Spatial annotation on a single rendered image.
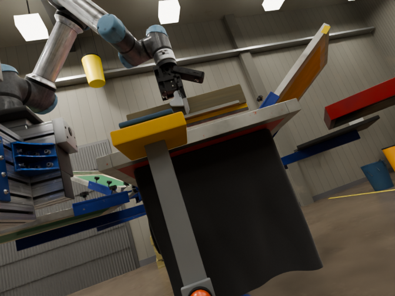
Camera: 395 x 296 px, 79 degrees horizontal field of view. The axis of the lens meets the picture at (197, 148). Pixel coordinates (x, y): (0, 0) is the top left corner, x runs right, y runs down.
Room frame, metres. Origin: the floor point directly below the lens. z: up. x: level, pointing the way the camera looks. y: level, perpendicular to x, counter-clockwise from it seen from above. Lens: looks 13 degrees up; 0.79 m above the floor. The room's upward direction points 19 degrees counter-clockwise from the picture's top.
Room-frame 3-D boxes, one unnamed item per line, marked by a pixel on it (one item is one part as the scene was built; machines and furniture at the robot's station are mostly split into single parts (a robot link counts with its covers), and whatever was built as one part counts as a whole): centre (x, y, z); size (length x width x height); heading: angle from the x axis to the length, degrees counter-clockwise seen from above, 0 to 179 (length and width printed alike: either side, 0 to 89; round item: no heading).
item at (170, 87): (0.77, 0.02, 1.23); 0.09 x 0.08 x 0.12; 96
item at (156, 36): (0.78, 0.01, 1.39); 0.09 x 0.08 x 0.11; 79
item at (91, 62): (4.92, 1.71, 4.45); 0.44 x 0.43 x 0.68; 105
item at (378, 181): (4.92, -3.17, 0.27); 0.47 x 0.43 x 0.55; 27
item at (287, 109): (1.03, 0.01, 0.97); 0.79 x 0.58 x 0.04; 6
